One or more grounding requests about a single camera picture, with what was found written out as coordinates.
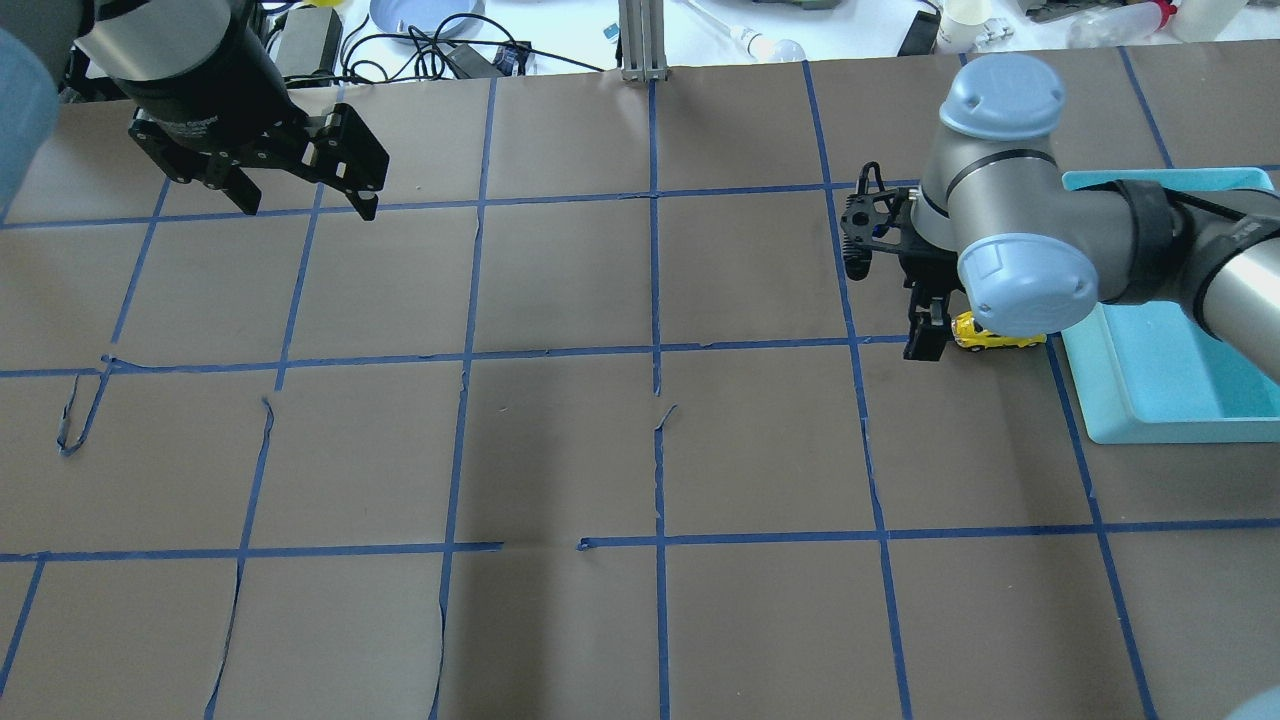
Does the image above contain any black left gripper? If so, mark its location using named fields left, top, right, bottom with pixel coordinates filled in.
left=128, top=20, right=390, bottom=222

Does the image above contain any yellow beetle toy car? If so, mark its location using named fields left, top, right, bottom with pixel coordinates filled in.
left=951, top=311, right=1047, bottom=352

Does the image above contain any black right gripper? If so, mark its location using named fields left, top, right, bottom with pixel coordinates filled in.
left=840, top=161, right=965, bottom=363

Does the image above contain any black power adapter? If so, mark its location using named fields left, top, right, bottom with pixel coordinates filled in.
left=270, top=5, right=342, bottom=88

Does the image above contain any aluminium frame post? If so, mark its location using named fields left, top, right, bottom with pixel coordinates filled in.
left=618, top=0, right=669, bottom=83

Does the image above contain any blue plastic plate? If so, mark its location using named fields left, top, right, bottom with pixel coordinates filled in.
left=367, top=0, right=485, bottom=38

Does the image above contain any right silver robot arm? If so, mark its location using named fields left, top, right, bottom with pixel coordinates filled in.
left=840, top=53, right=1279, bottom=379

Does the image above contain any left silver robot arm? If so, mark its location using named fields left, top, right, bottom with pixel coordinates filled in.
left=1, top=1, right=390, bottom=222

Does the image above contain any paper cup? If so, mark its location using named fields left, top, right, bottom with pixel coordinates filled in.
left=934, top=0, right=993, bottom=54

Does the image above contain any turquoise plastic bin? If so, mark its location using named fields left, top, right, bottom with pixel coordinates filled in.
left=1062, top=168, right=1279, bottom=445

